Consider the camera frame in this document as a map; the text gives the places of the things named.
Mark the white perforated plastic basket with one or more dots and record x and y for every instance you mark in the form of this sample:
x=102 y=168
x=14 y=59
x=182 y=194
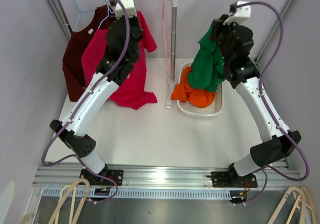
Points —
x=214 y=109

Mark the pink hanger of orange shirt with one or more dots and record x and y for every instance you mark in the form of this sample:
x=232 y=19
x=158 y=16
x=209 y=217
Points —
x=164 y=37

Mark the green t shirt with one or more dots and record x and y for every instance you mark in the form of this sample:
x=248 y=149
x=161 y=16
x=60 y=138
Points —
x=207 y=67

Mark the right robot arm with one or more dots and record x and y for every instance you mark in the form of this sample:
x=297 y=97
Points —
x=277 y=140

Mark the metal clothes rack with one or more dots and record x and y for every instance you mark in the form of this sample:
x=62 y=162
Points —
x=172 y=73

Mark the beige wooden hangers right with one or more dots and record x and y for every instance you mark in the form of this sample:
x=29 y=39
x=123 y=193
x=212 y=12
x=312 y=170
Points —
x=296 y=203

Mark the pink magenta t shirt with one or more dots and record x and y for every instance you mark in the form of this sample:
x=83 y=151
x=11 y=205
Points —
x=132 y=92

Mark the orange t shirt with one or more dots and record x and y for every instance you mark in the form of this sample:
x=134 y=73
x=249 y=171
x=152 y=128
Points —
x=184 y=93

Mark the maroon t shirt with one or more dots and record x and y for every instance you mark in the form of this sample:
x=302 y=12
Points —
x=72 y=59

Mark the aluminium mounting rail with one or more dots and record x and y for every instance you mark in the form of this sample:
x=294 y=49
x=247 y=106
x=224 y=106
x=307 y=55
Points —
x=148 y=182

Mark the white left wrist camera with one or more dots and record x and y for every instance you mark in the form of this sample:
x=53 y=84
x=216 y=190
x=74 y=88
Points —
x=128 y=5

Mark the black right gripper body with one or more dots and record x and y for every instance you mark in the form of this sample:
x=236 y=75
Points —
x=221 y=34

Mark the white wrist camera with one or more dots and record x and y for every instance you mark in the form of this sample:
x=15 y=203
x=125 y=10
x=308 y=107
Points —
x=239 y=12
x=128 y=5

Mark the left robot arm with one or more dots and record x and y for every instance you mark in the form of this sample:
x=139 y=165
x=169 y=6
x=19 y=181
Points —
x=121 y=53

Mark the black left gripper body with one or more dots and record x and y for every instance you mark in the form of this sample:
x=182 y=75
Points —
x=135 y=29

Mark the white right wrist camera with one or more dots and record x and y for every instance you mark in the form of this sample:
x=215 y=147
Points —
x=239 y=12

